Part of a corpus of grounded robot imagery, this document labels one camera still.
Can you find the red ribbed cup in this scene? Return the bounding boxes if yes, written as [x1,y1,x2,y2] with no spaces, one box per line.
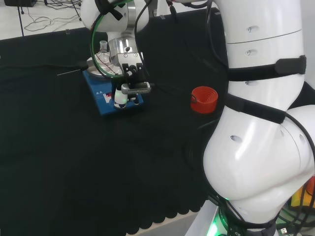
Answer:
[190,86,219,115]

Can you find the yellow and orange box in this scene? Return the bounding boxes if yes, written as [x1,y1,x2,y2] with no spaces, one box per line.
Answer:
[291,176,315,207]

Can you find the black bench cloth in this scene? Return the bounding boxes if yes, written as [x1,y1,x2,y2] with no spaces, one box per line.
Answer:
[0,9,231,236]

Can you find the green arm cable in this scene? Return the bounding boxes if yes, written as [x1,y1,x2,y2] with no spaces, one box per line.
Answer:
[90,0,133,80]

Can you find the heater with blue base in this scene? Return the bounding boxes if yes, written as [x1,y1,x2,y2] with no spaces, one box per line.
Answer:
[82,58,146,117]

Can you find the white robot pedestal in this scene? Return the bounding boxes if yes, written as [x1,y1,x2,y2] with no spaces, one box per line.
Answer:
[191,200,223,236]

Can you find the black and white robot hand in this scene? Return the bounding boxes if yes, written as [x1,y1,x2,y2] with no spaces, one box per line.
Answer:
[112,53,146,109]

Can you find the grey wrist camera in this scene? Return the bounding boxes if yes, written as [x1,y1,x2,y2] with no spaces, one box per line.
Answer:
[121,82,152,95]

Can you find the clear round-bottom flask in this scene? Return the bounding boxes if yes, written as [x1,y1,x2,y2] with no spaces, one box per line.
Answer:
[94,40,110,66]

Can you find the loose floor cables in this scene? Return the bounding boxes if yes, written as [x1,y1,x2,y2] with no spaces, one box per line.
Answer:
[17,0,82,32]

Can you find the clear glass rod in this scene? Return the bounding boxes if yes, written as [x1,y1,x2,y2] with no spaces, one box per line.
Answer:
[57,70,82,76]

